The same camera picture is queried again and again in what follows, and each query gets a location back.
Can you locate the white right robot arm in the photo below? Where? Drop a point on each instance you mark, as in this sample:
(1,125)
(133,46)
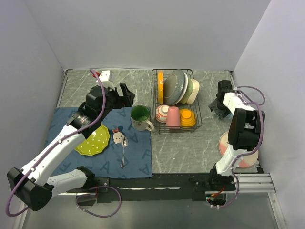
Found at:
(246,130)

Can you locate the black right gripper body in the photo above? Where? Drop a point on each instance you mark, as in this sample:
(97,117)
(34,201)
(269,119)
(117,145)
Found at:
(220,109)

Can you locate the green-inside floral mug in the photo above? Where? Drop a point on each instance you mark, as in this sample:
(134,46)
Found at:
(140,118)

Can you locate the orange bowl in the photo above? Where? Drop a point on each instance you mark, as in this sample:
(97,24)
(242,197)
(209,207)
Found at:
(187,118)

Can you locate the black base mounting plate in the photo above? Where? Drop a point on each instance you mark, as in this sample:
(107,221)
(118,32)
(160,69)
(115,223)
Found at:
(168,186)

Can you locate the green polka dot plate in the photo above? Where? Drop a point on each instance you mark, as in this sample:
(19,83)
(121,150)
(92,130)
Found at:
(95,143)

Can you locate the teal rim white plate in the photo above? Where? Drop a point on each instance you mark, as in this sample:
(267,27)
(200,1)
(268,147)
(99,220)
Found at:
(185,88)

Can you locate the aluminium rail frame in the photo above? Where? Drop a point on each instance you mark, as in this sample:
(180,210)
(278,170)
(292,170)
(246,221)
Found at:
(256,183)

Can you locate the cream square cartoon dish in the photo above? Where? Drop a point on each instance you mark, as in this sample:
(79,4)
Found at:
(194,93)

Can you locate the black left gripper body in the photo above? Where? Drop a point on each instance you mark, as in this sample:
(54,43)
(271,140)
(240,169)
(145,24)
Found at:
(114,101)

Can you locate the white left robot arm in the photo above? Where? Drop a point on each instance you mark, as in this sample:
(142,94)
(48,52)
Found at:
(34,184)

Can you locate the pink white round plate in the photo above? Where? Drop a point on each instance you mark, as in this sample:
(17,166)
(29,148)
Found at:
(246,161)

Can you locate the green square panda dish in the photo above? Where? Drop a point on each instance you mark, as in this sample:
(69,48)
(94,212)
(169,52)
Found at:
(188,91)

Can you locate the pink plastic cup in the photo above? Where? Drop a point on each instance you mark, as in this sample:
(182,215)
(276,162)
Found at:
(173,118)

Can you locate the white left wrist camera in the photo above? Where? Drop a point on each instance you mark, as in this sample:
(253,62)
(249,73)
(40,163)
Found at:
(106,77)

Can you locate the red white patterned dish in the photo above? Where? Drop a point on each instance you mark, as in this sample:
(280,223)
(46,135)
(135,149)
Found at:
(161,113)

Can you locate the blue floral plate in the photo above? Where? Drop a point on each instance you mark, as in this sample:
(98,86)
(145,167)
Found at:
(173,87)

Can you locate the orange polka dot plate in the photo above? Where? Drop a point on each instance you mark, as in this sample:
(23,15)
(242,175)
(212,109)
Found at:
(160,86)

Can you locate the light blue mug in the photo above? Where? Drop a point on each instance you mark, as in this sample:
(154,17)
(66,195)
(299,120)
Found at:
(229,116)

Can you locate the blue letter-print cloth mat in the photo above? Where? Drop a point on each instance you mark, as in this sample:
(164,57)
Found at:
(138,159)

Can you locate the cartoon mouse spoon rest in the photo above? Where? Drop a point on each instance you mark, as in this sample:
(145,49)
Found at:
(117,135)

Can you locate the silver spoon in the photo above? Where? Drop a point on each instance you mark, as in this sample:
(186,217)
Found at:
(124,144)

